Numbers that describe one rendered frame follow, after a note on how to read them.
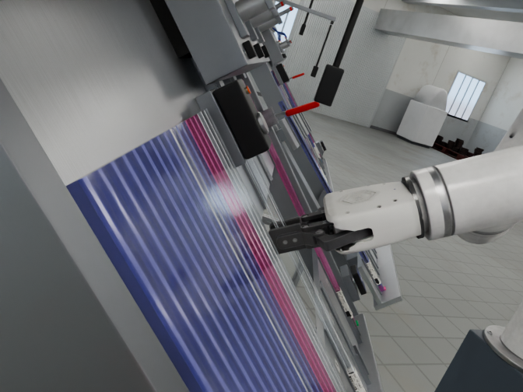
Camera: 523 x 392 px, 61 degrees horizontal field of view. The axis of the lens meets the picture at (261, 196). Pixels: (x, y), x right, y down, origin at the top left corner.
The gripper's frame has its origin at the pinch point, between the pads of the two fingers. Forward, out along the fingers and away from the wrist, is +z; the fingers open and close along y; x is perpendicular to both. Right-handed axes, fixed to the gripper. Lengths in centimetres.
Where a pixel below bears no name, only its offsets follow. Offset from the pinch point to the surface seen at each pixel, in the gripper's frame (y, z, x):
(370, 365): -14.2, -6.0, 31.9
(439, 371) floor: -138, -36, 140
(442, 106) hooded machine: -1174, -335, 201
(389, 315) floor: -177, -21, 130
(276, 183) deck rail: -30.1, 3.2, 1.1
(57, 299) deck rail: 38.0, 3.8, -14.3
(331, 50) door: -1101, -84, -13
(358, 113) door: -1164, -120, 161
